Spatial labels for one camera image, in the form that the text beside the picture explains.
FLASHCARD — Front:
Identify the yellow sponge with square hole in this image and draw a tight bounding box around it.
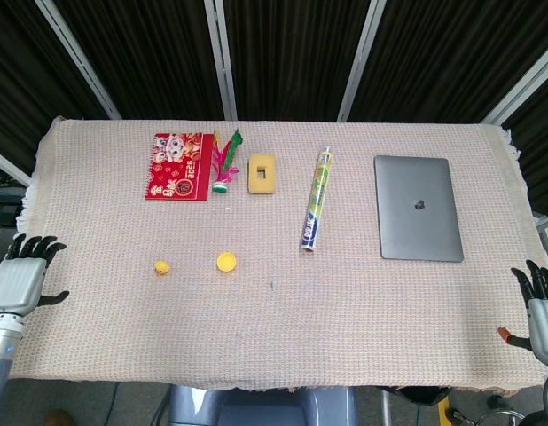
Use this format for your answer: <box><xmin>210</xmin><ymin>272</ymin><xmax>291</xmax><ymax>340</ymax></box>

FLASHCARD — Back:
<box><xmin>247</xmin><ymin>154</ymin><xmax>278</xmax><ymax>194</ymax></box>

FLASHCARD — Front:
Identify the beige woven tablecloth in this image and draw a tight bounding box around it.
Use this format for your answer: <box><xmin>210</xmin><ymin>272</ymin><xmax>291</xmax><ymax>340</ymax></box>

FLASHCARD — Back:
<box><xmin>3</xmin><ymin>115</ymin><xmax>548</xmax><ymax>396</ymax></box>

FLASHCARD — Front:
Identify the cling film roll box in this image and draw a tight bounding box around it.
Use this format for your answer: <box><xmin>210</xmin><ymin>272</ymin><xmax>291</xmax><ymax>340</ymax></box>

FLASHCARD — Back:
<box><xmin>300</xmin><ymin>147</ymin><xmax>335</xmax><ymax>255</ymax></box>

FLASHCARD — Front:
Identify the blue-grey robot torso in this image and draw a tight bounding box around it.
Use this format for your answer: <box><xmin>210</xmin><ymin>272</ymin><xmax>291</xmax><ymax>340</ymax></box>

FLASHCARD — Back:
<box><xmin>167</xmin><ymin>383</ymin><xmax>359</xmax><ymax>426</ymax></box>

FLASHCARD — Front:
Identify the grey closed laptop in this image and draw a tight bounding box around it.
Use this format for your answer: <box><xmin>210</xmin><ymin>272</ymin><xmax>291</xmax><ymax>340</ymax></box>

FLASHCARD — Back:
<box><xmin>373</xmin><ymin>154</ymin><xmax>465</xmax><ymax>263</ymax></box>

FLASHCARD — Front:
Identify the black pleated curtain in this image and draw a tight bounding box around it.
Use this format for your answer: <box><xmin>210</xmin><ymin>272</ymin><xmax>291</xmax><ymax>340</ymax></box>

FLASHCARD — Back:
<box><xmin>0</xmin><ymin>0</ymin><xmax>548</xmax><ymax>217</ymax></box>

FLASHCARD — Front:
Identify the pink green feather shuttlecock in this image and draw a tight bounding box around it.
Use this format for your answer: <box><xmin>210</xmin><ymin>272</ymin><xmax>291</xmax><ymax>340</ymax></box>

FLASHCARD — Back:
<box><xmin>211</xmin><ymin>128</ymin><xmax>243</xmax><ymax>195</ymax></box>

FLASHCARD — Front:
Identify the white metal frame post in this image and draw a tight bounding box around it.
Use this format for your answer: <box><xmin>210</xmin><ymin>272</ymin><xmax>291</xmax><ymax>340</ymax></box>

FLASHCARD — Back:
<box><xmin>337</xmin><ymin>0</ymin><xmax>388</xmax><ymax>122</ymax></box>
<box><xmin>34</xmin><ymin>0</ymin><xmax>122</xmax><ymax>120</ymax></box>
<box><xmin>481</xmin><ymin>48</ymin><xmax>548</xmax><ymax>126</ymax></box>
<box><xmin>0</xmin><ymin>146</ymin><xmax>32</xmax><ymax>186</ymax></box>
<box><xmin>204</xmin><ymin>0</ymin><xmax>239</xmax><ymax>121</ymax></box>

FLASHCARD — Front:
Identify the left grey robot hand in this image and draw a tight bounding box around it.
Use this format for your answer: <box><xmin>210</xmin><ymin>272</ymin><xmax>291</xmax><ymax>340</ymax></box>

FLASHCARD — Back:
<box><xmin>0</xmin><ymin>233</ymin><xmax>70</xmax><ymax>317</ymax></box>

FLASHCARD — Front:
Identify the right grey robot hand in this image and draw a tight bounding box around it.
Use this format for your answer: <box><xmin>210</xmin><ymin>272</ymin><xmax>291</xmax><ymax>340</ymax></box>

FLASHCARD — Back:
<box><xmin>497</xmin><ymin>259</ymin><xmax>548</xmax><ymax>367</ymax></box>

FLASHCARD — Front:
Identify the red spiral desk calendar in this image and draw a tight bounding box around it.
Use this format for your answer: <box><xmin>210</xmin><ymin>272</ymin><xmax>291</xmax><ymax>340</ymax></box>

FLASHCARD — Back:
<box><xmin>145</xmin><ymin>132</ymin><xmax>215</xmax><ymax>202</ymax></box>

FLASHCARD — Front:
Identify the yellow round cap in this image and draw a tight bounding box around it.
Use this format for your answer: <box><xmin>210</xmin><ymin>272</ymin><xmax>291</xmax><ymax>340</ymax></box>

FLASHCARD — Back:
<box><xmin>215</xmin><ymin>252</ymin><xmax>239</xmax><ymax>272</ymax></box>

